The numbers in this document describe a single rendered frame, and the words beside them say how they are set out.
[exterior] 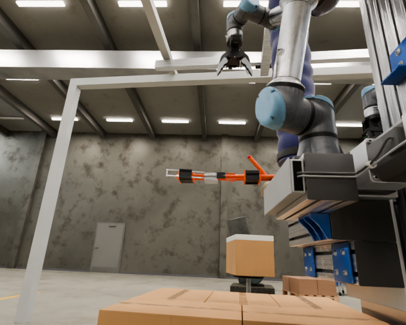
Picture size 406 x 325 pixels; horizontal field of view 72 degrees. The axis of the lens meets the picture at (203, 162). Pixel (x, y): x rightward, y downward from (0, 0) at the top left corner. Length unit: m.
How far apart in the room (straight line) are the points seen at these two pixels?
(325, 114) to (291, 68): 0.17
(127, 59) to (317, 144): 7.76
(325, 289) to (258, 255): 3.95
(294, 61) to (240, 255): 2.37
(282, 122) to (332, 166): 0.32
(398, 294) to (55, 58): 9.03
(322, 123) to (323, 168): 0.38
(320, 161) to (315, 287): 6.29
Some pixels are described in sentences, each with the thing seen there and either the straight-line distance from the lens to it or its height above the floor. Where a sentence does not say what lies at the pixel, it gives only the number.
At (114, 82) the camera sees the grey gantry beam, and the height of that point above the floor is 3.11.
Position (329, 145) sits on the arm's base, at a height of 1.09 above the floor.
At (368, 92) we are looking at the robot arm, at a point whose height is 1.50.
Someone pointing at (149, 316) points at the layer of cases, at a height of 0.53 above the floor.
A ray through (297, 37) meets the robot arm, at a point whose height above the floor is 1.39.
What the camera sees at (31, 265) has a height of 0.61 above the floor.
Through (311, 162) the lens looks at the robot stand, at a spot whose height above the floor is 0.94.
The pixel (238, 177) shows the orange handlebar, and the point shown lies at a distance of 1.46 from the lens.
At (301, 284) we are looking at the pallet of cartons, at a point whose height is 0.34.
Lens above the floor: 0.76
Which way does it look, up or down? 19 degrees up
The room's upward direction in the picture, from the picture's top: 3 degrees clockwise
